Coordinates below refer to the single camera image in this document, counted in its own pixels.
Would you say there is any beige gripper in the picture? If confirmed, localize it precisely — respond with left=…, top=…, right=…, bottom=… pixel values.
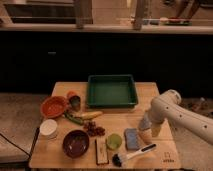
left=138, top=121, right=161, bottom=144

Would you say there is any purple bowl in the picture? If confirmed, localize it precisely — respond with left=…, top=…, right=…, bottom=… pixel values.
left=62, top=130, right=90, bottom=158

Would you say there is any grey towel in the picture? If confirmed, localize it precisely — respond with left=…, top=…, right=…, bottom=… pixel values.
left=138, top=112, right=151, bottom=131

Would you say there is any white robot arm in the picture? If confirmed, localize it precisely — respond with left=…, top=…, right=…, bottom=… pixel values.
left=138, top=89, right=213, bottom=145

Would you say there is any orange bowl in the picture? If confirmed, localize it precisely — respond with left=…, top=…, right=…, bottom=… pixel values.
left=40, top=96, right=68, bottom=118

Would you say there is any blue sponge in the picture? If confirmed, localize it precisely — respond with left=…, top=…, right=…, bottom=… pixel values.
left=124, top=128, right=140, bottom=150

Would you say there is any lime green cup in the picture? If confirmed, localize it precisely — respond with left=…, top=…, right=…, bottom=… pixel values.
left=106, top=134, right=122, bottom=150

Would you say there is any wooden block brush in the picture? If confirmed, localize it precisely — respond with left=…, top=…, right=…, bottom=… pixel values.
left=95, top=138, right=109, bottom=165

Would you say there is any dark red grape bunch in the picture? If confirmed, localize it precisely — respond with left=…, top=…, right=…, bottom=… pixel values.
left=84, top=121, right=105, bottom=137

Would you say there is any green plastic tray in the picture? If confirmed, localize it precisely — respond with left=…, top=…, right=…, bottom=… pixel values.
left=86, top=74, right=138, bottom=108

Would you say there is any green chili pepper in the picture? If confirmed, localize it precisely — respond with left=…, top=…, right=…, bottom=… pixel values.
left=64, top=113, right=84, bottom=125

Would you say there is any small orange green cup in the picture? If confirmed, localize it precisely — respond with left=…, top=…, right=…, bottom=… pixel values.
left=67, top=91, right=81, bottom=111

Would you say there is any white round container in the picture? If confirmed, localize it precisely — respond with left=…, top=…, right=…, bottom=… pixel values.
left=39, top=119, right=58, bottom=139

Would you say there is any black cable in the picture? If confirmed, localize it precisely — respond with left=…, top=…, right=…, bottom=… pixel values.
left=0, top=132, right=32, bottom=158

